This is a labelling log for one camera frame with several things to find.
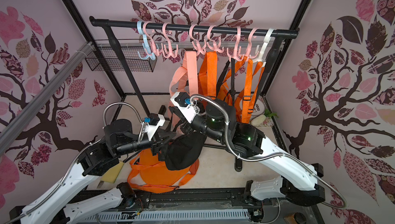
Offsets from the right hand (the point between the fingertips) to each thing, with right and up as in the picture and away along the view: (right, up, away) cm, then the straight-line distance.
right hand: (174, 106), depth 49 cm
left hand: (-2, -12, +9) cm, 15 cm away
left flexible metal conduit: (-58, -26, +32) cm, 71 cm away
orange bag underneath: (-19, -36, +31) cm, 51 cm away
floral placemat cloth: (+56, -11, +54) cm, 78 cm away
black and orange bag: (0, -23, +26) cm, 35 cm away
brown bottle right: (+49, -47, +13) cm, 69 cm away
